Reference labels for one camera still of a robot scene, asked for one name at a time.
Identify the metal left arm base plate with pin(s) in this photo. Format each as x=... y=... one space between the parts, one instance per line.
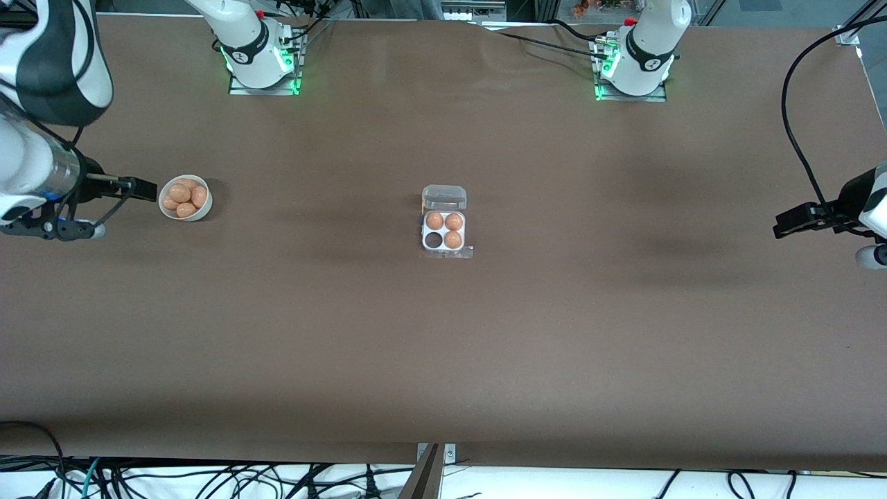
x=658 y=97

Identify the blue grey fabric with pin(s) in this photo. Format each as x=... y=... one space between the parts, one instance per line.
x=416 y=8

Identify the white power strip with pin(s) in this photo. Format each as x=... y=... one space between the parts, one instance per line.
x=471 y=12

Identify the metal table corner bracket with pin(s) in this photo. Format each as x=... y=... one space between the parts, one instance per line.
x=847 y=36

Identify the grey metal pole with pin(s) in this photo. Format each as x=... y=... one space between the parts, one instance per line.
x=423 y=478

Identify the clear tape strip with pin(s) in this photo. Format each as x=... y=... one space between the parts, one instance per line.
x=466 y=253

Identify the small orange object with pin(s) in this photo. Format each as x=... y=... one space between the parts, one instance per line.
x=580 y=8

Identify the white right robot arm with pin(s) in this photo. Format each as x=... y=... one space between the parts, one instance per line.
x=55 y=62

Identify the white round bowl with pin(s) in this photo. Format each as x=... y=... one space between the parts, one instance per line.
x=203 y=213

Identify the clear plastic egg box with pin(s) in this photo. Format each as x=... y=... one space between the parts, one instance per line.
x=444 y=197

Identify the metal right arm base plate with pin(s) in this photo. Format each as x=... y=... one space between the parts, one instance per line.
x=239 y=86

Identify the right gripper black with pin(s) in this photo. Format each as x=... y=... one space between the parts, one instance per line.
x=89 y=186

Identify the metal table edge bracket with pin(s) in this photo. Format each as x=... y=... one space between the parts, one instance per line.
x=450 y=454

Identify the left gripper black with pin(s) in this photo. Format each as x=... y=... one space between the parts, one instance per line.
x=847 y=196

